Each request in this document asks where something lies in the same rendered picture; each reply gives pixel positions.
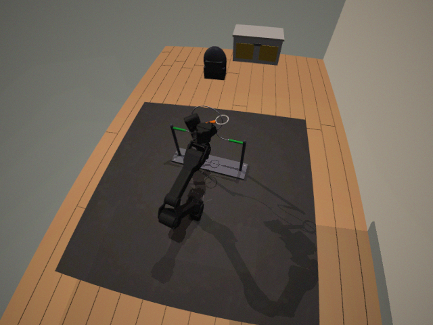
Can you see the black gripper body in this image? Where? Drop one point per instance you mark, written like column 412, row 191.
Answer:
column 192, row 121

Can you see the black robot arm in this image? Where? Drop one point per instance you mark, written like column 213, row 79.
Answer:
column 192, row 162

